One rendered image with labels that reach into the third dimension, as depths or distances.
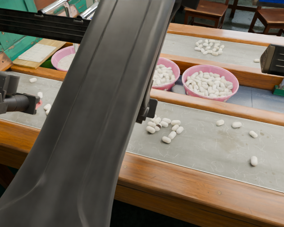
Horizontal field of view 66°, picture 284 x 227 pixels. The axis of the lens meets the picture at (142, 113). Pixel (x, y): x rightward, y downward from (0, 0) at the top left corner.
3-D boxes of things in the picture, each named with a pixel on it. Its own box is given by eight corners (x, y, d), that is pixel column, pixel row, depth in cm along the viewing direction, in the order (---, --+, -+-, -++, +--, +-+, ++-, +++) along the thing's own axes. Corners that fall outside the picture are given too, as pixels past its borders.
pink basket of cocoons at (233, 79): (232, 118, 100) (239, 103, 93) (175, 106, 105) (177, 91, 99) (233, 84, 118) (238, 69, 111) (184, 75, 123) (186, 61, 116)
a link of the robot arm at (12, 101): (-16, 109, 67) (-1, 115, 66) (-11, 88, 66) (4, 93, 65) (3, 108, 74) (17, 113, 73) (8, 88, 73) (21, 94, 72)
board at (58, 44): (35, 69, 112) (34, 67, 111) (11, 64, 115) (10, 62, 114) (69, 40, 134) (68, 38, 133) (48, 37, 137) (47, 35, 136)
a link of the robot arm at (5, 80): (-37, 106, 61) (-8, 115, 61) (-29, 66, 59) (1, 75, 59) (-6, 103, 73) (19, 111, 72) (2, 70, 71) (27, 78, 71)
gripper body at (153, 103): (130, 94, 78) (124, 94, 70) (158, 100, 76) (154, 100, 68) (127, 111, 78) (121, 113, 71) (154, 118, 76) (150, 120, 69)
